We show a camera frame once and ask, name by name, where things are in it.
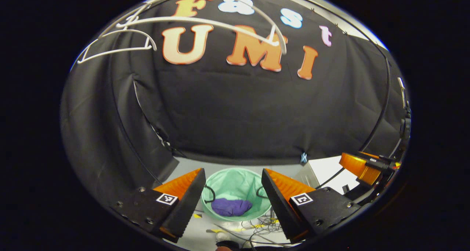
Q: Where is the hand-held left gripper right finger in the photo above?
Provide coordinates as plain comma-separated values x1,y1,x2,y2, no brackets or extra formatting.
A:
261,168,364,244

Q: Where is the tangle of floor cables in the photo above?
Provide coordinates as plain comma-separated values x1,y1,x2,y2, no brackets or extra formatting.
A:
206,214,292,248

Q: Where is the purple corduroy jacket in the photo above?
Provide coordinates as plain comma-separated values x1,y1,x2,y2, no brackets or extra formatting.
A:
211,198,253,217

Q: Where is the white flat board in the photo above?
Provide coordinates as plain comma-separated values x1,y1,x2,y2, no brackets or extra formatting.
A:
308,156,361,194

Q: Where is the green laundry hamper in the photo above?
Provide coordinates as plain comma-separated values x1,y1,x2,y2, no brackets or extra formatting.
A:
201,168,273,222

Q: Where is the black clothes rack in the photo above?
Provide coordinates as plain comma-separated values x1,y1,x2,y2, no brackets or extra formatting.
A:
108,0,391,185

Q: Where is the white plastic hanger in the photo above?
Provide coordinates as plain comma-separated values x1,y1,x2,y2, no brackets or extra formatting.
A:
116,0,288,55
76,9,158,65

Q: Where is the black backdrop cloth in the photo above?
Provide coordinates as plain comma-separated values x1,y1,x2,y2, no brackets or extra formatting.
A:
61,0,408,207

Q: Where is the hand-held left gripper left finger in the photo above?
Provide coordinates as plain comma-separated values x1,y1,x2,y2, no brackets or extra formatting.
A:
110,168,207,243

